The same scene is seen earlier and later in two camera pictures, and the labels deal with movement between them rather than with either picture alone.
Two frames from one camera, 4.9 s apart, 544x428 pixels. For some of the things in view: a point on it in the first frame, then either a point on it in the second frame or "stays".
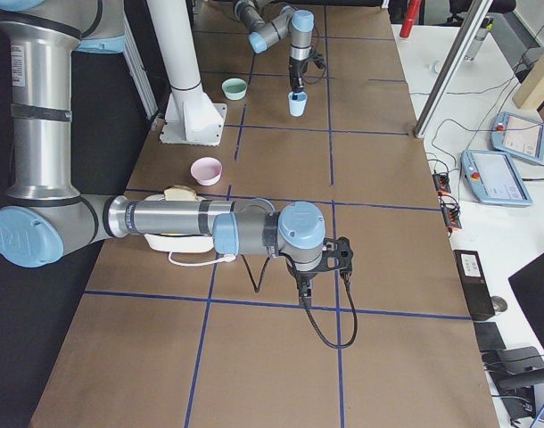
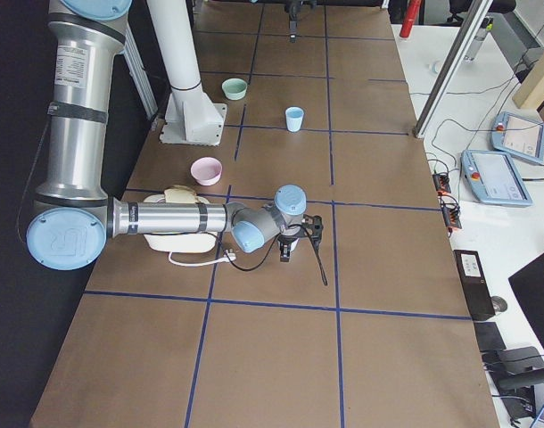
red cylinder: [410, 18] stays
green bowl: [234, 88] stays
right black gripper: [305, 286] to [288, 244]
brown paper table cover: [212, 341] stays
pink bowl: [206, 170] stays
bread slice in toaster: [179, 193] stays
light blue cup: [297, 105] to [294, 117]
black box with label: [475, 287] stays
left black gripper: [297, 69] to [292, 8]
